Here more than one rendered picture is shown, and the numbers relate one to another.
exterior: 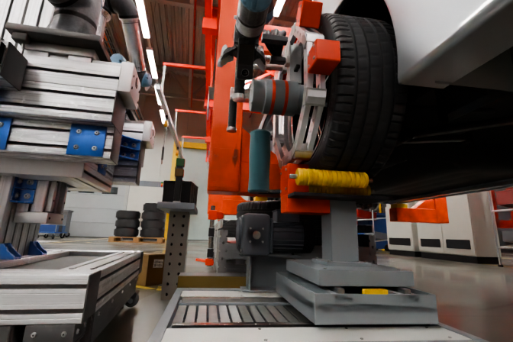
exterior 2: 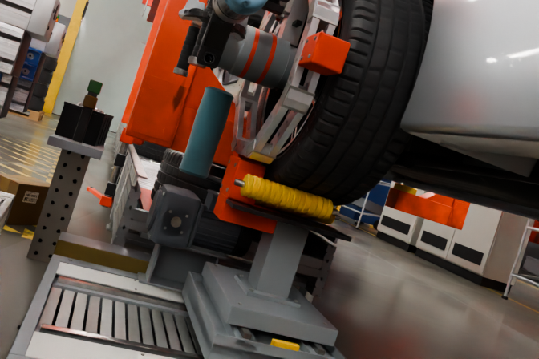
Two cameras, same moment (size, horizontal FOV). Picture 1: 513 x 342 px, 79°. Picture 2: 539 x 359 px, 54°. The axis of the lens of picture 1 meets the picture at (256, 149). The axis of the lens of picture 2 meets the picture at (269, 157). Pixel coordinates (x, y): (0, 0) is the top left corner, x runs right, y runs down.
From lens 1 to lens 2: 41 cm
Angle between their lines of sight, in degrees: 17
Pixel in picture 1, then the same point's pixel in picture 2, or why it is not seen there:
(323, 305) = (221, 347)
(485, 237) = (506, 255)
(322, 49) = (323, 50)
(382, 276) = (301, 328)
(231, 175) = (166, 122)
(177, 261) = (60, 215)
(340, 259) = (265, 289)
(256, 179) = (195, 159)
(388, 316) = not seen: outside the picture
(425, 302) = not seen: outside the picture
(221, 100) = (180, 2)
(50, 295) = not seen: outside the picture
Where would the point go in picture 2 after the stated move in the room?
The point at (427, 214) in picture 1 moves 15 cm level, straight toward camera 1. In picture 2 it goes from (439, 210) to (438, 210)
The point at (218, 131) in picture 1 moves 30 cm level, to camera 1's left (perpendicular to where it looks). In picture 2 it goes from (164, 51) to (76, 22)
